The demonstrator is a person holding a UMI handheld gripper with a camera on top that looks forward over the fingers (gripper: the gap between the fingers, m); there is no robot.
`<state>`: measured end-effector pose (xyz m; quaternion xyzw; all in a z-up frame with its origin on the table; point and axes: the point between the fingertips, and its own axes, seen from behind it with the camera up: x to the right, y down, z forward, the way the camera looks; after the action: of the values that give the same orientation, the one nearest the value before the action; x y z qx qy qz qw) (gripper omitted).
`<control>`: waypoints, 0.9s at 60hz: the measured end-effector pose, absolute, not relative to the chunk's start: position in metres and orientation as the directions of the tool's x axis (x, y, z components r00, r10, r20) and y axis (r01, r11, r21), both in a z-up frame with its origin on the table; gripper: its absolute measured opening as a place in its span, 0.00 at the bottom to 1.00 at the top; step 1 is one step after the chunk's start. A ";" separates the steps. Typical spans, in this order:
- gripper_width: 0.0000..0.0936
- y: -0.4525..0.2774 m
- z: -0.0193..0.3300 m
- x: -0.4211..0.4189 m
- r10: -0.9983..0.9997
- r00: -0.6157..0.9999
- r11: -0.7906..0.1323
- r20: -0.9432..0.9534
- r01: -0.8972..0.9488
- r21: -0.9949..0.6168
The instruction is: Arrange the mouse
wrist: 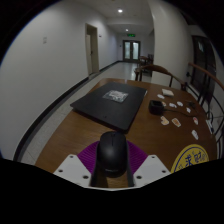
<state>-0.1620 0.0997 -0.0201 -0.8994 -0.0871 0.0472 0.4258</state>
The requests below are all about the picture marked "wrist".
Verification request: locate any dark window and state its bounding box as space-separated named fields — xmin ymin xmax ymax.
xmin=191 ymin=34 xmax=218 ymax=103

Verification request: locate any white power strip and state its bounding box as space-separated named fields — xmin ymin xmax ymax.
xmin=205 ymin=118 xmax=215 ymax=135

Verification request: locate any glass double door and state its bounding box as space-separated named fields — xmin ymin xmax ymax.
xmin=122 ymin=39 xmax=141 ymax=63

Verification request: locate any white side door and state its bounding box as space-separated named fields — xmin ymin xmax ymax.
xmin=84 ymin=23 xmax=100 ymax=77

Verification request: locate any black cable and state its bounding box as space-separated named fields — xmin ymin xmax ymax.
xmin=162 ymin=99 xmax=200 ymax=118

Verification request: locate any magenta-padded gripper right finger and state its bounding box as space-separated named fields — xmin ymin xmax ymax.
xmin=126 ymin=140 xmax=172 ymax=188

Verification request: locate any white tissue pack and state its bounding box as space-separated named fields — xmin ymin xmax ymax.
xmin=161 ymin=88 xmax=175 ymax=98

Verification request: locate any dark wooden chair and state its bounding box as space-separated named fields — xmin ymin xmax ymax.
xmin=138 ymin=53 xmax=155 ymax=69

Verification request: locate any orange and white sticker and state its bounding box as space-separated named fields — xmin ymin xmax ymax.
xmin=160 ymin=115 xmax=170 ymax=126
xmin=171 ymin=117 xmax=182 ymax=128

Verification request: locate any black laptop with sticker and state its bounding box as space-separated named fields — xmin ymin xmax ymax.
xmin=69 ymin=81 xmax=148 ymax=133

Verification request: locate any black computer mouse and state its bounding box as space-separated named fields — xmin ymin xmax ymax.
xmin=96 ymin=130 xmax=130 ymax=179

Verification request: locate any small black box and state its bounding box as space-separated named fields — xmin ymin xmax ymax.
xmin=148 ymin=99 xmax=165 ymax=116

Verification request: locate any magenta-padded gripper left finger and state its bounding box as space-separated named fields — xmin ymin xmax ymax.
xmin=53 ymin=141 xmax=101 ymax=188

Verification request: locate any railing with wooden handrail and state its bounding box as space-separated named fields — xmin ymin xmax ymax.
xmin=186 ymin=61 xmax=224 ymax=158

